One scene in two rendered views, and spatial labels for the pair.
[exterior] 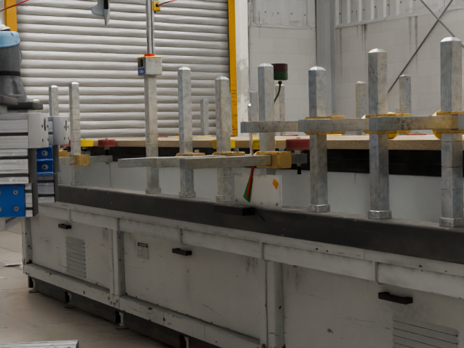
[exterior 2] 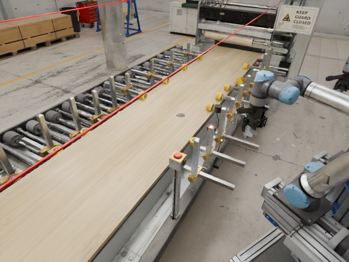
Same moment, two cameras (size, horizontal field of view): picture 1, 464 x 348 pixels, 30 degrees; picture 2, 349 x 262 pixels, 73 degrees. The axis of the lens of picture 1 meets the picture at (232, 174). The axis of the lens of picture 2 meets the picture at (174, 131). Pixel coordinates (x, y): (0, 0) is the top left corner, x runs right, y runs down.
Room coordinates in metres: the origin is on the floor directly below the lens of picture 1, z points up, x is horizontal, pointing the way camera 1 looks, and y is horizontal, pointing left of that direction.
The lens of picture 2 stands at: (3.77, 1.11, 2.06)
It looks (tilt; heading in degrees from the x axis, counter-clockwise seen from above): 36 degrees down; 241
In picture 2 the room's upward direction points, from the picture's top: 2 degrees clockwise
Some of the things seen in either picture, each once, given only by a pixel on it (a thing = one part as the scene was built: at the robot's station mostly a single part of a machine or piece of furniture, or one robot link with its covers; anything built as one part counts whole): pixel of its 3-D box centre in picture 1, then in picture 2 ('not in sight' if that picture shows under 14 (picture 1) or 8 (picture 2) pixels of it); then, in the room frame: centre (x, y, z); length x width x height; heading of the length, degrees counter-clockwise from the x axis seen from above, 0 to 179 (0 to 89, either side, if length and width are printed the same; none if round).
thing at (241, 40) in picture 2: not in sight; (240, 40); (0.98, -1.85, 1.05); 1.43 x 0.12 x 0.12; 123
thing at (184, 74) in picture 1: (186, 134); (194, 167); (3.08, 0.16, 0.92); 0.03 x 0.03 x 0.48; 33
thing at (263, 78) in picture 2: not in sight; (263, 84); (2.95, 0.43, 1.62); 0.09 x 0.08 x 0.11; 101
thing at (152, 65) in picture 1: (149, 67); (177, 161); (3.30, 0.30, 1.18); 0.07 x 0.07 x 0.08; 33
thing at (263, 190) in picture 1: (255, 190); (218, 149); (2.67, -0.07, 0.75); 0.26 x 0.01 x 0.10; 33
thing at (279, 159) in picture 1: (272, 159); (219, 135); (2.64, -0.12, 0.85); 0.13 x 0.06 x 0.05; 33
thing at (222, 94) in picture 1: (224, 149); (207, 151); (2.87, 0.03, 0.87); 0.03 x 0.03 x 0.48; 33
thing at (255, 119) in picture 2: not in sight; (255, 115); (2.95, 0.44, 1.46); 0.09 x 0.08 x 0.12; 94
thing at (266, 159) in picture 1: (246, 161); (232, 139); (2.57, -0.04, 0.84); 0.43 x 0.03 x 0.04; 123
